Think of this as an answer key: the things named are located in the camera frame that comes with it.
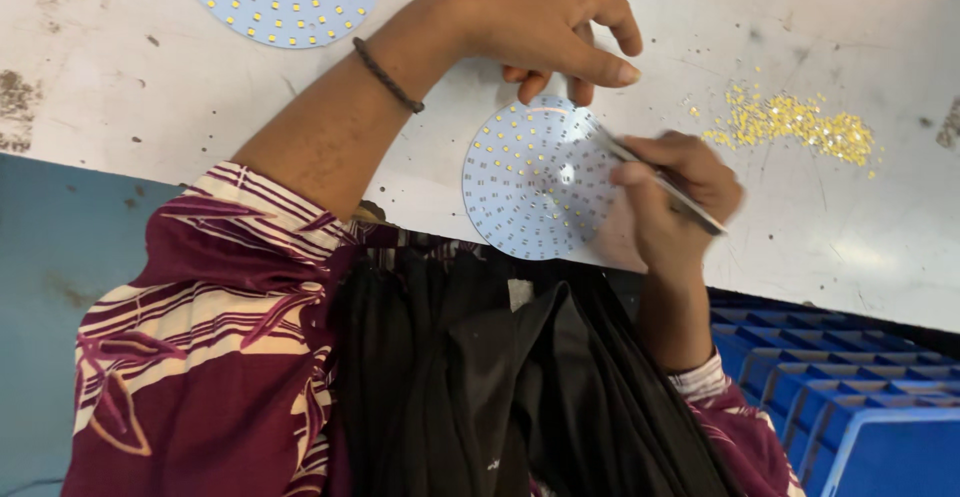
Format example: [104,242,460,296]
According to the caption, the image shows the person's left hand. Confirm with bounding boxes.
[442,0,645,107]

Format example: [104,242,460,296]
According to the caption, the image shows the person's right hand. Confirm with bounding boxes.
[607,131,745,277]

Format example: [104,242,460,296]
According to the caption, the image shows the silver metal tweezers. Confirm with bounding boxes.
[596,131,729,237]

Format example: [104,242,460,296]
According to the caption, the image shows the round led board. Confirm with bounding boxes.
[172,0,389,50]
[461,94,625,262]

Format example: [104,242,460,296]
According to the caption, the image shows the pile of yellow LED chips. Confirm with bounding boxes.
[686,80,886,180]

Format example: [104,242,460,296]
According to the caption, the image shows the black scarf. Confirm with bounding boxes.
[328,245,745,497]

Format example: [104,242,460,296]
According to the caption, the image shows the black braided wrist band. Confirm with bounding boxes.
[352,36,426,115]

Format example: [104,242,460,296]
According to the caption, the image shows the stack of blue plastic bins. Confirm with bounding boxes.
[708,298,960,497]

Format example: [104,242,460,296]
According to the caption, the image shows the fully filled round LED board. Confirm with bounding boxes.
[172,0,389,50]

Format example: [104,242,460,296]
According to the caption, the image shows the maroon patterned shirt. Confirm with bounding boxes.
[63,161,808,497]

